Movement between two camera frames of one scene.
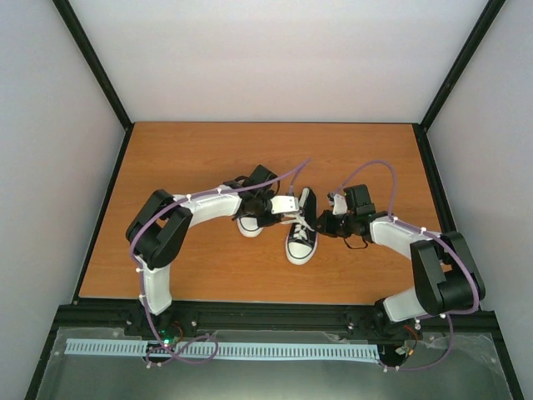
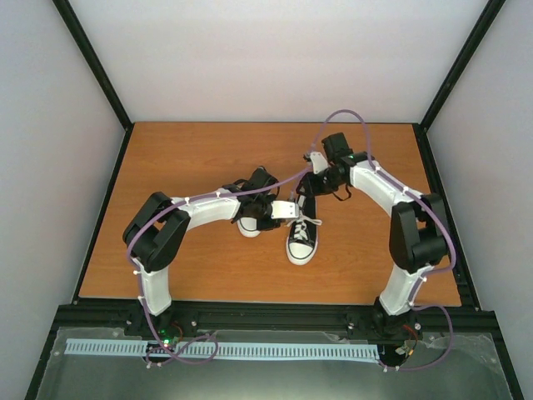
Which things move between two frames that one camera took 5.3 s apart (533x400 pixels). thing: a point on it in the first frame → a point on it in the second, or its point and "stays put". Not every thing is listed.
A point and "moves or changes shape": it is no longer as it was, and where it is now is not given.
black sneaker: x=301 y=239 stays put
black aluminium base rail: x=128 y=320 stays put
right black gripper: x=326 y=228 → x=311 y=189
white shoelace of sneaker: x=301 y=228 moves or changes shape
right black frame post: x=463 y=58 stays put
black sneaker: x=248 y=226 stays put
